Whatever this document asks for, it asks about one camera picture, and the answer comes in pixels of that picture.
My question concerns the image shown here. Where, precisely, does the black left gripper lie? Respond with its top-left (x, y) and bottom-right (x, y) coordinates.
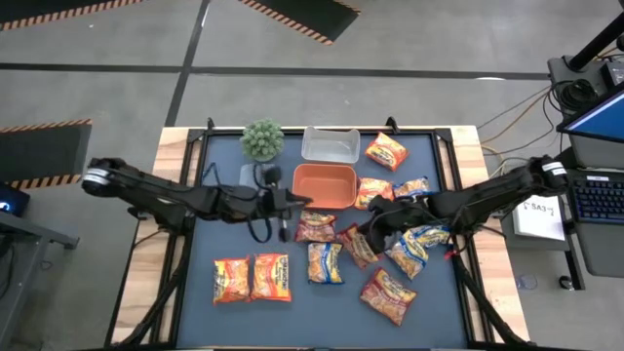
top-left (233, 165), bottom-right (313, 244)

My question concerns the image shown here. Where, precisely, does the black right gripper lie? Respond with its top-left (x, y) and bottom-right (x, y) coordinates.
top-left (360, 194), bottom-right (440, 255)

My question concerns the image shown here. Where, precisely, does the red Maruchan noodle pack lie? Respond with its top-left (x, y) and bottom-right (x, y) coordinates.
top-left (359, 266), bottom-right (419, 328)
top-left (293, 210), bottom-right (338, 244)
top-left (336, 222), bottom-right (384, 270)

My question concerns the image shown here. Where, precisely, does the orange Maruchan noodle pack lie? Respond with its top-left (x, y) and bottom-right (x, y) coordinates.
top-left (212, 256), bottom-right (252, 306)
top-left (250, 253), bottom-right (293, 303)
top-left (354, 176), bottom-right (395, 212)
top-left (364, 131), bottom-right (410, 173)

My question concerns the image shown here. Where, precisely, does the blue Maruchan noodle pack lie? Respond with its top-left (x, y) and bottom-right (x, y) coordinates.
top-left (392, 175), bottom-right (434, 201)
top-left (383, 228), bottom-right (430, 281)
top-left (409, 223), bottom-right (452, 250)
top-left (306, 241), bottom-right (345, 286)

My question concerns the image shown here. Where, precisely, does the orange plastic bin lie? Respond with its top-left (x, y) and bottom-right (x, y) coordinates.
top-left (291, 163), bottom-right (359, 211)

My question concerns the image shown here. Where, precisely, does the clear plastic bin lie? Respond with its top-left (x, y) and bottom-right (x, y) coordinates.
top-left (238, 163), bottom-right (280, 192)

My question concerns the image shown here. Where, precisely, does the white plastic bin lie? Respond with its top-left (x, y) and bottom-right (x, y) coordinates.
top-left (300, 125), bottom-right (362, 165)

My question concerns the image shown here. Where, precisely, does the green artificial potted plant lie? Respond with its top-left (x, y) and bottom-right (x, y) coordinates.
top-left (239, 118), bottom-right (286, 163)

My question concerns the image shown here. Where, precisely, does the blue-grey table mat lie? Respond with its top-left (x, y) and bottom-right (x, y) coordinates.
top-left (175, 132), bottom-right (469, 350)

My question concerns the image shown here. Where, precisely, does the white paper sheet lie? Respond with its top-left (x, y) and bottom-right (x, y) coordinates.
top-left (511, 194), bottom-right (566, 243)

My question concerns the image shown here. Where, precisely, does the clear cup on floor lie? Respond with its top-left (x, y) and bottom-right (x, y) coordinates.
top-left (516, 272), bottom-right (539, 293)

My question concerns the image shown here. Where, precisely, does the black hazard-striped floor mat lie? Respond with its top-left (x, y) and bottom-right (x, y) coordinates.
top-left (0, 0), bottom-right (147, 33)
top-left (0, 118), bottom-right (94, 191)
top-left (237, 0), bottom-right (362, 47)

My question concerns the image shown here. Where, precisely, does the black backlit keyboard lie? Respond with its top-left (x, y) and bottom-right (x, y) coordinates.
top-left (569, 174), bottom-right (624, 225)

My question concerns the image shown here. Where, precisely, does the side desk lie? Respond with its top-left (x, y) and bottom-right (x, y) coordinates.
top-left (501, 131), bottom-right (624, 279)

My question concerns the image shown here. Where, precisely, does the computer monitor with blue screen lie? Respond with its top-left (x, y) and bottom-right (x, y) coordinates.
top-left (558, 90), bottom-right (624, 145)

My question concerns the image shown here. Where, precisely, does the grey metal desk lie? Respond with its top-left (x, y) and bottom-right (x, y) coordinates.
top-left (0, 209), bottom-right (82, 350)

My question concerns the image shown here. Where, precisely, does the black device with blue light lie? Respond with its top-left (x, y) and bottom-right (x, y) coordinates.
top-left (0, 182), bottom-right (31, 218)

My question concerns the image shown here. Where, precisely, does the black stand pole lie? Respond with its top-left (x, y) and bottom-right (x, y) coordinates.
top-left (567, 12), bottom-right (624, 72)

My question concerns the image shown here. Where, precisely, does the black metal table frame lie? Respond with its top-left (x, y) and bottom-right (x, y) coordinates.
top-left (104, 115), bottom-right (532, 351)

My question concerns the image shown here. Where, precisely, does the coiled black cable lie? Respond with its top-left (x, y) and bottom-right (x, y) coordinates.
top-left (555, 77), bottom-right (594, 113)

